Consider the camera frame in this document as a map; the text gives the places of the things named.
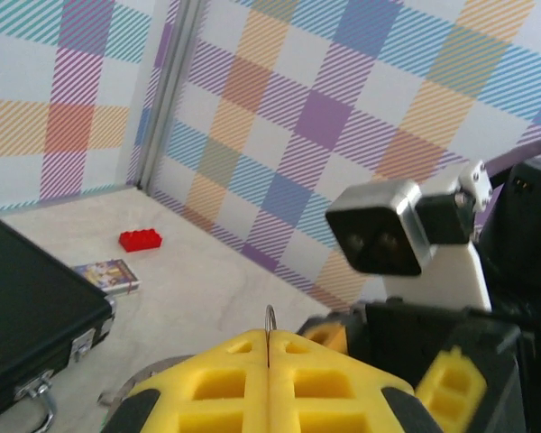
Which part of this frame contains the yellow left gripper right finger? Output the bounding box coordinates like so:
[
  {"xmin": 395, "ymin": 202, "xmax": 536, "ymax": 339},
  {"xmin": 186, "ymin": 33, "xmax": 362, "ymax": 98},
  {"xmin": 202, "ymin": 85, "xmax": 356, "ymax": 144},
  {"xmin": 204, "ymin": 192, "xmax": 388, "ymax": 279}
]
[{"xmin": 269, "ymin": 330, "xmax": 444, "ymax": 433}]

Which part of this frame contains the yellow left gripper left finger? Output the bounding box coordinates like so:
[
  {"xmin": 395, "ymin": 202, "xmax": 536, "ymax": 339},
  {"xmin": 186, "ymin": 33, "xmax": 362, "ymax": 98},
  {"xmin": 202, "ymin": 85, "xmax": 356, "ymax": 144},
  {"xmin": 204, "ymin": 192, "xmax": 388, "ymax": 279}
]
[{"xmin": 102, "ymin": 328, "xmax": 271, "ymax": 433}]

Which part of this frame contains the large silver keyring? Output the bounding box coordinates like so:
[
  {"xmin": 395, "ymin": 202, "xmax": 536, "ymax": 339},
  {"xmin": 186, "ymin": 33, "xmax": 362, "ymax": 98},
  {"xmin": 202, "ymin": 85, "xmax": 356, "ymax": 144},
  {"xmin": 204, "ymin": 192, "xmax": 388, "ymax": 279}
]
[{"xmin": 263, "ymin": 304, "xmax": 278, "ymax": 345}]

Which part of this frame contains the playing card box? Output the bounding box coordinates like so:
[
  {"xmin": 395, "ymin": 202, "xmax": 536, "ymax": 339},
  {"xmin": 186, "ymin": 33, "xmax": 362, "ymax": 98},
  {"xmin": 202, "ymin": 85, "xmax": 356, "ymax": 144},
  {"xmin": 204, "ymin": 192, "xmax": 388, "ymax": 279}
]
[{"xmin": 71, "ymin": 258, "xmax": 142, "ymax": 297}]

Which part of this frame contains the red toy brick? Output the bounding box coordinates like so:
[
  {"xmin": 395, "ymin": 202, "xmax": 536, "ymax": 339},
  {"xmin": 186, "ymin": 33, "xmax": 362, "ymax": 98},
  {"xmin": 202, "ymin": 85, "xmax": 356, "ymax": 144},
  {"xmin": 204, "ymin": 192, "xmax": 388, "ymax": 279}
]
[{"xmin": 119, "ymin": 228, "xmax": 163, "ymax": 254}]

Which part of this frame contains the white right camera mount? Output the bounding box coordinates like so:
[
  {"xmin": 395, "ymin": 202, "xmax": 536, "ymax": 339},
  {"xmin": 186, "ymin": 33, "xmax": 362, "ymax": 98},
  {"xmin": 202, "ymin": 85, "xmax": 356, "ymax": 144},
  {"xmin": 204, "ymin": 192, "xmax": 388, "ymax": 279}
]
[{"xmin": 381, "ymin": 160, "xmax": 495, "ymax": 313}]

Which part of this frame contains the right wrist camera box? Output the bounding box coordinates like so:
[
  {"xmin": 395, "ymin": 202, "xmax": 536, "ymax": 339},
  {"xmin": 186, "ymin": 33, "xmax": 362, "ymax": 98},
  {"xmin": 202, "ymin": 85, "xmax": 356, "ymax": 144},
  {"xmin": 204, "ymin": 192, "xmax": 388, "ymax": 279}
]
[{"xmin": 325, "ymin": 179, "xmax": 435, "ymax": 277}]

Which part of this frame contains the black case with metal handle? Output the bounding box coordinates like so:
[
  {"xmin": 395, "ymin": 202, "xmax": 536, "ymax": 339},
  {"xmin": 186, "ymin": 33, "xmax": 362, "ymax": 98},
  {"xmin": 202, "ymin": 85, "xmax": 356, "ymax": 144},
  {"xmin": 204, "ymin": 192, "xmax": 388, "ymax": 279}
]
[{"xmin": 0, "ymin": 217, "xmax": 117, "ymax": 433}]

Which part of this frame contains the aluminium frame post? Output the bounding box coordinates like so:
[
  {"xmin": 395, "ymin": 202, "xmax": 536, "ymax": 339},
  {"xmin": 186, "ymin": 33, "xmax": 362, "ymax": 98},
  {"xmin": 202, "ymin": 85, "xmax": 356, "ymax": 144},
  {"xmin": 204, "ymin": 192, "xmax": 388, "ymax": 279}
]
[{"xmin": 137, "ymin": 0, "xmax": 206, "ymax": 190}]

